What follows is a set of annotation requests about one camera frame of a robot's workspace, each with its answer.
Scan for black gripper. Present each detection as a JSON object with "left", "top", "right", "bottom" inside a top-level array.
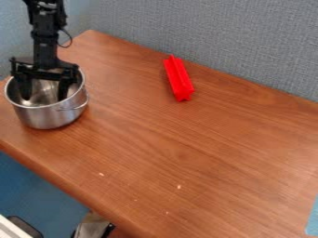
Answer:
[{"left": 9, "top": 57, "right": 80, "bottom": 100}]

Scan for stainless steel pot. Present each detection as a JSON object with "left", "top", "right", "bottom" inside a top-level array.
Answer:
[{"left": 4, "top": 72, "right": 89, "bottom": 129}]

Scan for red star-shaped block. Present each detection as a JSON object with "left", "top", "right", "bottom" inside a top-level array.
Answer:
[{"left": 163, "top": 55, "right": 195, "bottom": 101}]

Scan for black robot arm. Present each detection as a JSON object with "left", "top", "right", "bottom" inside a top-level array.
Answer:
[{"left": 9, "top": 0, "right": 80, "bottom": 100}]

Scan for black object at bottom left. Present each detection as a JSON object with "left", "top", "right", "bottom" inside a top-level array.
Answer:
[{"left": 8, "top": 216, "right": 44, "bottom": 238}]

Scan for white object at corner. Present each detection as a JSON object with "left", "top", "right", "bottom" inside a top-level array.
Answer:
[{"left": 0, "top": 215, "right": 30, "bottom": 238}]

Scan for grey table leg bracket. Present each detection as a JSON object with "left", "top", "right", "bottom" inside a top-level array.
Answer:
[{"left": 70, "top": 211, "right": 114, "bottom": 238}]

